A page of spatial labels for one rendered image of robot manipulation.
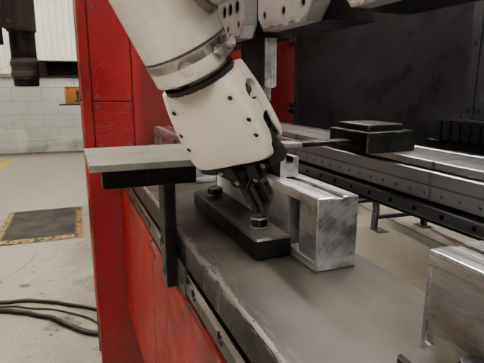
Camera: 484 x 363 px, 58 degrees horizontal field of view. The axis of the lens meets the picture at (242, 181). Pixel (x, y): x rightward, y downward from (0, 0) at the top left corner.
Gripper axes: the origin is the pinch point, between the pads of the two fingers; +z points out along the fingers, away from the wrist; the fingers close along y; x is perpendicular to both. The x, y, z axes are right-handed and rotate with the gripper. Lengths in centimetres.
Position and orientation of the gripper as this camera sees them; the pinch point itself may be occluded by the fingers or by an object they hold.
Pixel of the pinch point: (258, 192)
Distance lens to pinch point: 50.8
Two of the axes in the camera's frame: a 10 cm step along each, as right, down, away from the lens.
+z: 4.0, 7.8, 4.8
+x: -3.1, 6.1, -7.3
